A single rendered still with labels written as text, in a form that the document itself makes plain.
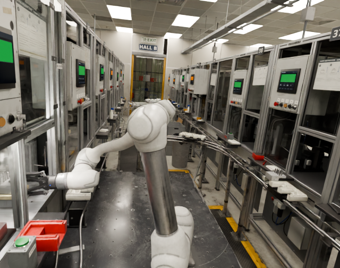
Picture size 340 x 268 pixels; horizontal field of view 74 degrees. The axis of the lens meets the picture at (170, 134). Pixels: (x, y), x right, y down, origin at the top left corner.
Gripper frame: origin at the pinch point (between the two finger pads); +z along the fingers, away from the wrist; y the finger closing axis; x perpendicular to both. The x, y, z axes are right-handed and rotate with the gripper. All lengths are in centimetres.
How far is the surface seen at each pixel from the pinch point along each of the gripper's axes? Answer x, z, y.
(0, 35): 36, -25, 67
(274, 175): -40, -172, -28
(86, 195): -12.9, -30.3, -16.2
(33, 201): -0.6, -5.8, -10.3
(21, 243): 48, -25, 0
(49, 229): 27.4, -24.2, -10.1
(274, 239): -80, -204, -125
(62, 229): 27.3, -29.6, -10.6
